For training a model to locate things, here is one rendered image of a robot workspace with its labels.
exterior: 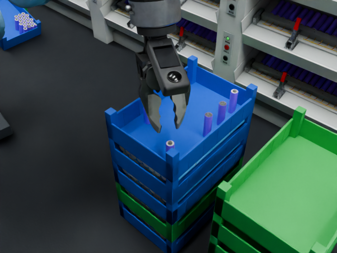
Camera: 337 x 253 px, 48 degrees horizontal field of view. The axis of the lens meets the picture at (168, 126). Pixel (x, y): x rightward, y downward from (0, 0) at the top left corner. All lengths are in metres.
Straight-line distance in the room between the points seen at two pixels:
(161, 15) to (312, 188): 0.45
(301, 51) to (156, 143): 0.56
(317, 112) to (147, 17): 0.78
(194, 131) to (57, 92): 0.81
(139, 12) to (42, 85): 1.03
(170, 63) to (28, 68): 1.17
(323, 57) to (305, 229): 0.59
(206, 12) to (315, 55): 0.40
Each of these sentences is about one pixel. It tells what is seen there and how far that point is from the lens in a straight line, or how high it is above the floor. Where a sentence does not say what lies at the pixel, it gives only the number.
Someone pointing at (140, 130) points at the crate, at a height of 0.32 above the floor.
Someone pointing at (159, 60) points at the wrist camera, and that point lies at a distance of 0.65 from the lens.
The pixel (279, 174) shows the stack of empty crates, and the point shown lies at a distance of 0.83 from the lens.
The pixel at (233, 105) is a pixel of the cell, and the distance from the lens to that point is 0.92.
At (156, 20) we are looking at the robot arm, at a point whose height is 0.64.
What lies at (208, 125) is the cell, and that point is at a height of 0.37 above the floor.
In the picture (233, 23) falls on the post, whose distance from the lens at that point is 1.27.
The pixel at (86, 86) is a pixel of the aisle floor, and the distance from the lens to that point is 1.58.
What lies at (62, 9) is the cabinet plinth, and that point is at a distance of 2.12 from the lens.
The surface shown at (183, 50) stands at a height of 0.14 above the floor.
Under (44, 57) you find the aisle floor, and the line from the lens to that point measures 1.80.
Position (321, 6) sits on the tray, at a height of 0.48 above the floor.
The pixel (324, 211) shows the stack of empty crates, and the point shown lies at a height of 0.32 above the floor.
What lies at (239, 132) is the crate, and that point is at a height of 0.29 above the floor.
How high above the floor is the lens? 0.94
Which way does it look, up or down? 44 degrees down
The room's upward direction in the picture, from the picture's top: straight up
